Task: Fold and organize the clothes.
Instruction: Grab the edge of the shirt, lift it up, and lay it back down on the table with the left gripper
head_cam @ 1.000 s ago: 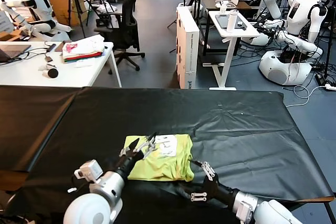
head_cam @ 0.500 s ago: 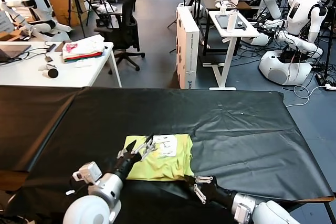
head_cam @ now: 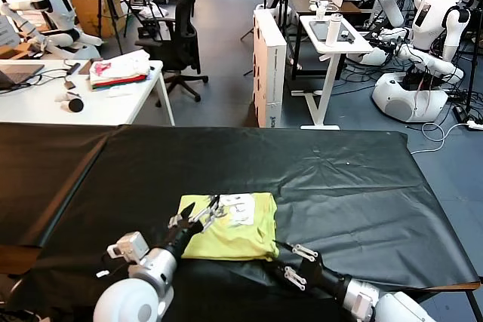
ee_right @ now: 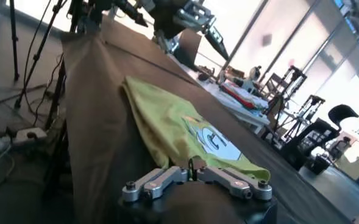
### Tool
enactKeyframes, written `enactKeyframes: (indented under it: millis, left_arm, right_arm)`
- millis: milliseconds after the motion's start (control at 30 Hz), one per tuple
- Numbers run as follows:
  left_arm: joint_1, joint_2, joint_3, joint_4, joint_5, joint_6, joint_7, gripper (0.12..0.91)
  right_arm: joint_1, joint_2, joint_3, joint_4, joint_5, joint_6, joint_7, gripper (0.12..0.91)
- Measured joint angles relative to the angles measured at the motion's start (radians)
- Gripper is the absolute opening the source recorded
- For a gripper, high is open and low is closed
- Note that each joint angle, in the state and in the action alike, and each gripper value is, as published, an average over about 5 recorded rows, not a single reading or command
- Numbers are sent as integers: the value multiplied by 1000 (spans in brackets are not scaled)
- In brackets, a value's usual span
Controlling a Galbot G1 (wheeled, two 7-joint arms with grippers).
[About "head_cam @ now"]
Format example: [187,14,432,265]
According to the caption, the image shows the white humanoid robot left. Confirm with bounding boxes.
[0,0,103,60]

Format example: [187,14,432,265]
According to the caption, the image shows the white floor cable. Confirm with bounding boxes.
[411,121,471,155]

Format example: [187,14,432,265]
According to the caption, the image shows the grey laptop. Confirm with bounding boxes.
[0,63,45,92]

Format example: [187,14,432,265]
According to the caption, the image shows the yellow-green t-shirt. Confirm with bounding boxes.
[177,192,281,262]

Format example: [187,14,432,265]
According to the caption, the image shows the black light stand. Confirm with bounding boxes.
[452,16,483,119]

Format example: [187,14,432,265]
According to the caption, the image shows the tall white cardboard box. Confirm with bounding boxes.
[251,8,288,129]

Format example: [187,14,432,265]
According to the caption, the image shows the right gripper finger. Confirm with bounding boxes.
[284,266,307,293]
[272,240,318,261]

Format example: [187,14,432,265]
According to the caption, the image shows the white bottle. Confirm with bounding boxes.
[325,13,343,48]

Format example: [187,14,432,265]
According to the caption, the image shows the black table cover cloth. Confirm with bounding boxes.
[0,121,118,247]
[7,124,482,322]

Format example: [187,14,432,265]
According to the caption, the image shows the brown cardboard box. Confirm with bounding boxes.
[71,0,128,38]

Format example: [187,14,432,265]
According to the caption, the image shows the stack of folded clothes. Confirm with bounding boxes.
[89,49,152,92]

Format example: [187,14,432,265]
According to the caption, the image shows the black office chair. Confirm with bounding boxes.
[134,0,209,108]

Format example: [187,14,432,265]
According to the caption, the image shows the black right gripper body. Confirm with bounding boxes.
[263,253,352,301]

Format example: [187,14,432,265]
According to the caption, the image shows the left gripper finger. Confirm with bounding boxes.
[168,202,195,229]
[189,195,228,233]

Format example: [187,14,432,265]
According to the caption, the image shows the white humanoid robot right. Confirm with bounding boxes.
[371,0,473,124]

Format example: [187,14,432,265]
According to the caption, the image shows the white work table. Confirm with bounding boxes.
[0,58,176,127]

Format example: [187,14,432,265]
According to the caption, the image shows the white standing desk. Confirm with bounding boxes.
[291,14,374,131]

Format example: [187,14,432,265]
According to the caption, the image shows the black ball-shaped device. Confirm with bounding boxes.
[66,97,85,114]

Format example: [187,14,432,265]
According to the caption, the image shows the dark tablet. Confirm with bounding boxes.
[308,20,356,43]

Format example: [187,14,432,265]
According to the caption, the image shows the white handheld controller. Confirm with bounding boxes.
[308,0,338,20]

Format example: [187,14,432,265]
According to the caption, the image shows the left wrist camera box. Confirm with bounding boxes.
[106,232,150,263]

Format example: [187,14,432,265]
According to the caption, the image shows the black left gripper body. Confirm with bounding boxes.
[165,219,205,259]

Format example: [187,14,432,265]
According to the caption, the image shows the dark desk black legs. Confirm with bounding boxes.
[290,0,378,82]

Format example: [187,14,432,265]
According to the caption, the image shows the white humanoid robot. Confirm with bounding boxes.
[0,0,103,60]
[371,0,473,124]

